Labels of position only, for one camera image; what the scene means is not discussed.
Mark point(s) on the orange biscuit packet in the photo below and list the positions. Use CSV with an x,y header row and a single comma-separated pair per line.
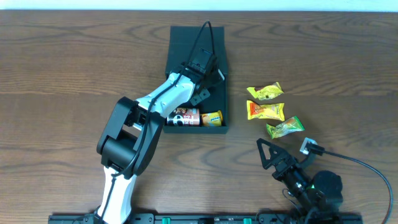
x,y
213,119

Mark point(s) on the black mounting rail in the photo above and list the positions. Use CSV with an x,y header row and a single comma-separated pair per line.
x,y
263,218

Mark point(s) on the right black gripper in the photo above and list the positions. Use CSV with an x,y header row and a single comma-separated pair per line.
x,y
283,162

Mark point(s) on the red Pringles can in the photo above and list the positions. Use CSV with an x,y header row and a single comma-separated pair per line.
x,y
184,117

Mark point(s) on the yellow peanut butter packet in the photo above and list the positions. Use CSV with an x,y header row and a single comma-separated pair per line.
x,y
270,111

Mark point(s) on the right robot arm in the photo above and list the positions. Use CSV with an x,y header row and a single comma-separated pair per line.
x,y
319,196

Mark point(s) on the yellow chocolate snack packet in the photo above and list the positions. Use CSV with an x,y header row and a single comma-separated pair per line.
x,y
267,92

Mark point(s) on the green yellow snack packet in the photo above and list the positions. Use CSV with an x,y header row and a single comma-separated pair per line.
x,y
291,125

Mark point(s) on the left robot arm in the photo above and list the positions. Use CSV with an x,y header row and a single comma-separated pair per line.
x,y
132,132

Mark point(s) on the dark green open box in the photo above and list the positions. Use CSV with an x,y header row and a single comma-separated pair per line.
x,y
180,44

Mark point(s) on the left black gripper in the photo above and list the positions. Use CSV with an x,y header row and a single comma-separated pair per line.
x,y
203,94

